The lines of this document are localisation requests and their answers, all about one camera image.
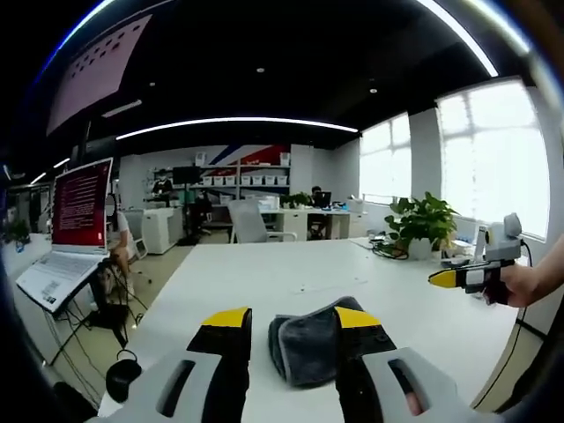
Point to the person's right hand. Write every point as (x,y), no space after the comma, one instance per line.
(526,286)

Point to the white office desk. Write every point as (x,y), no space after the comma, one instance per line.
(308,218)

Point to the white open laptop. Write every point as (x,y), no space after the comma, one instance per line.
(77,211)

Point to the black monitor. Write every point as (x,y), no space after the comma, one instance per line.
(186,175)

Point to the white box device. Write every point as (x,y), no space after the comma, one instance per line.
(480,242)

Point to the pink perforated ceiling panel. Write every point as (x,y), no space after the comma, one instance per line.
(94,72)

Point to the small green desk plant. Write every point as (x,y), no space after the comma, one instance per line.
(297,199)

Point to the curved ceiling light strip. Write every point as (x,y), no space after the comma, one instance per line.
(238,122)

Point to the grey towel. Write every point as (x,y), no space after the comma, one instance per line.
(304,343)

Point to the white cabinet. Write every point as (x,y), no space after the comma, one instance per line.
(161,229)

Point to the white office chair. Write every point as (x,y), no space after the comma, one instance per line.
(249,222)

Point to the shelf with white boxes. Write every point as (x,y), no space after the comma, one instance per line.
(247,178)

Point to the potted green plant white pot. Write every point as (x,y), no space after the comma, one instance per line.
(423,222)

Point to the black laptop stand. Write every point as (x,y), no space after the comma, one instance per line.
(94,304)

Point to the person's left hand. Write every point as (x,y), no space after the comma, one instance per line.
(413,402)

